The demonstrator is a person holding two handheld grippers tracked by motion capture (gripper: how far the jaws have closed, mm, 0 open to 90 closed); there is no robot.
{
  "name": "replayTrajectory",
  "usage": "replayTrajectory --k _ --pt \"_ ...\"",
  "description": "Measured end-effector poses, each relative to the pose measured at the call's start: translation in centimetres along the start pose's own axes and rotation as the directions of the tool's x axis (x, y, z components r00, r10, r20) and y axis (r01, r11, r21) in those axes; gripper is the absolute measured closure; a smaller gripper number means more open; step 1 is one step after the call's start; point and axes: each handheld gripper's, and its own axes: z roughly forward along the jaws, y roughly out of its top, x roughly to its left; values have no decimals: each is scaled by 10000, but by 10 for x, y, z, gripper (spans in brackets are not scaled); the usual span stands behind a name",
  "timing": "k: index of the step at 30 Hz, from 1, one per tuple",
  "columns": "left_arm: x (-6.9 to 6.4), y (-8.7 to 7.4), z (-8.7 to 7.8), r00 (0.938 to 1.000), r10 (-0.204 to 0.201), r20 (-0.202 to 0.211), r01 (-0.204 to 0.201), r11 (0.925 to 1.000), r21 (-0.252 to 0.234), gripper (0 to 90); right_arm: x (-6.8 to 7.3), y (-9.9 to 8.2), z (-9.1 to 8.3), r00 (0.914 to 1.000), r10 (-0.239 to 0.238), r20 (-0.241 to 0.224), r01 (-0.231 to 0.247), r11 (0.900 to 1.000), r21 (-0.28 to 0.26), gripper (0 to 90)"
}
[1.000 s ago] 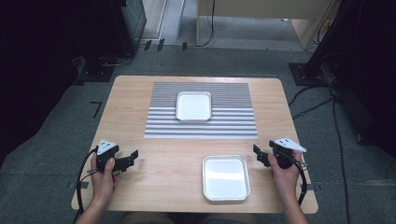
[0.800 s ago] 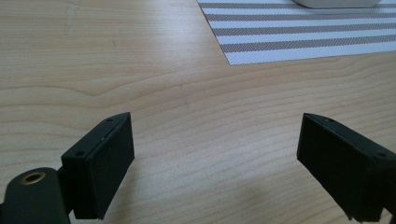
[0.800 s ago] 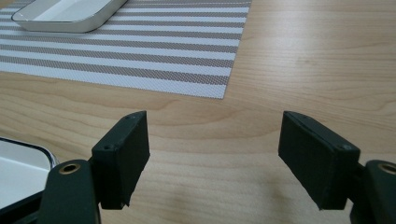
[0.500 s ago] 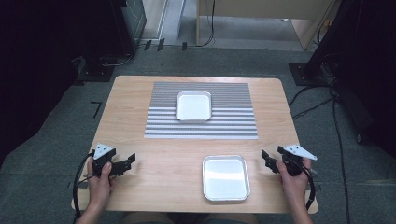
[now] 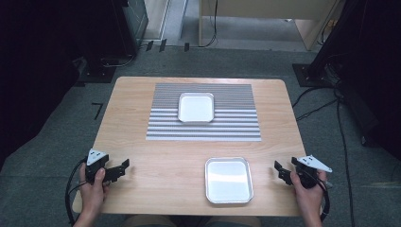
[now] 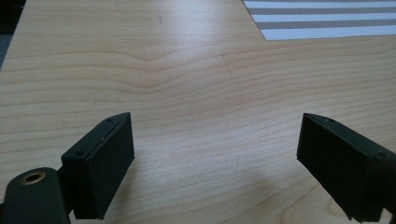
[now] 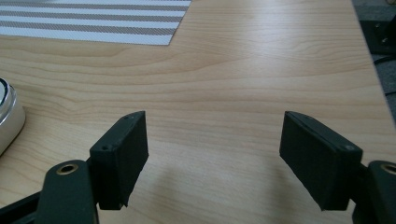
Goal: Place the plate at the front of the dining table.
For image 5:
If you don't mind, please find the white tray with silver rim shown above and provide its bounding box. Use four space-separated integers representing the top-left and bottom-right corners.
177 92 216 124
203 156 254 205

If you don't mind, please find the light wooden desk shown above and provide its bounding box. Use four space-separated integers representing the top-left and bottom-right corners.
198 0 343 52

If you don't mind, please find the grey striped placemat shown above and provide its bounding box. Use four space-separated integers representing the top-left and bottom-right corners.
145 82 262 143

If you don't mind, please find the thin black floor cable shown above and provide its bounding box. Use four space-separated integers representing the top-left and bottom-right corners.
295 98 339 122
290 85 335 109

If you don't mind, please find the thick black floor cable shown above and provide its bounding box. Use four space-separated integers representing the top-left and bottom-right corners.
334 91 357 227

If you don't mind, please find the person's left hand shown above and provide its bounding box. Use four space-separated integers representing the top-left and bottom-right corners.
78 163 111 206

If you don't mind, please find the hand-held gripper black cable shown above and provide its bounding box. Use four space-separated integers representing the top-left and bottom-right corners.
297 168 331 222
64 156 89 227

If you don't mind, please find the black hanging cable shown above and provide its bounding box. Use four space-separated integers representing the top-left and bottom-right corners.
199 0 219 49

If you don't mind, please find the person's right hand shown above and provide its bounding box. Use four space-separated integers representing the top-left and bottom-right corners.
288 169 329 210

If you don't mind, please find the black curtain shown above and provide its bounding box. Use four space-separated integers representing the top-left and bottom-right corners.
310 0 401 162
0 0 140 171

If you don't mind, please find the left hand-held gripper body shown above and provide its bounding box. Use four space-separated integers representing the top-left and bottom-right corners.
84 148 118 185

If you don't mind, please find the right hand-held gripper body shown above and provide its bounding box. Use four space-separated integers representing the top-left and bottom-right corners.
290 153 333 190

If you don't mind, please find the black stand base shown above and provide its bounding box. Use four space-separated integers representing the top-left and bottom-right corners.
291 62 336 88
74 58 117 88

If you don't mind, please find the dark glass cabinet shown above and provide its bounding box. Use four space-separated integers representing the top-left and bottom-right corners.
121 0 149 50

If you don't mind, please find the left hand-held gripper black cable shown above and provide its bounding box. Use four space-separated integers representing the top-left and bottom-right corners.
64 156 89 227

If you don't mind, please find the right hand-held gripper black cable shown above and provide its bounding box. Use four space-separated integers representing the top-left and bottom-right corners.
297 168 331 222

